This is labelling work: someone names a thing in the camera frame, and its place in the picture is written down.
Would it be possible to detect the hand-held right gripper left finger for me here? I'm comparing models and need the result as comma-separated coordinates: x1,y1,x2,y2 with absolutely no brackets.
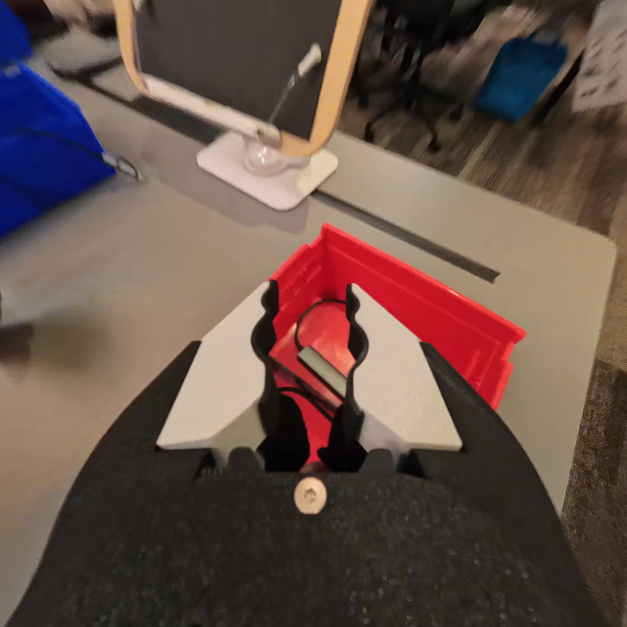
156,280,280,465

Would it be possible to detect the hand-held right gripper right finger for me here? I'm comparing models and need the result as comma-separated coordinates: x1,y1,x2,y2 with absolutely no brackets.
345,283,463,465

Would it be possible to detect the red storage bin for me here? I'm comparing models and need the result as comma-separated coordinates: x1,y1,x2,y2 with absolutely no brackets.
268,223,527,471

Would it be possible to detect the grey USB hub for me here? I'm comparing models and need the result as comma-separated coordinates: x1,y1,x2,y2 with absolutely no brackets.
294,298,353,400

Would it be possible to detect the black USB cable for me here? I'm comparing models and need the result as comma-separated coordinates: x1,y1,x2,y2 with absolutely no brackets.
277,387,336,424

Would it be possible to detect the blue storage bin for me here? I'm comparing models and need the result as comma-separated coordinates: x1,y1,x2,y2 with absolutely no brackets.
0,61,118,238
0,4,32,62

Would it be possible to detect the grey desk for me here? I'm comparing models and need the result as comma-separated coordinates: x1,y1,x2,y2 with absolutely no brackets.
0,29,618,608

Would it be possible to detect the black office chair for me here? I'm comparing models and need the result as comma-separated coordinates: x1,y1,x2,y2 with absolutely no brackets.
353,0,490,153

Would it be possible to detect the blue plastic container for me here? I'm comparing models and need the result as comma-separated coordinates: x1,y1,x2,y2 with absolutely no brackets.
473,32,569,123

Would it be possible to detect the wooden board with black panel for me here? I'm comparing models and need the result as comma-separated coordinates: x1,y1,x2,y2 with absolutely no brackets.
114,0,375,158

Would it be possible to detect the printed paper sheet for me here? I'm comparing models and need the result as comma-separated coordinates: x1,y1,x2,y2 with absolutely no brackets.
571,0,627,113

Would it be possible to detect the black cable with metal plug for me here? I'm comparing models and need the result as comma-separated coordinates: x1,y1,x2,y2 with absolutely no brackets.
100,152,144,181

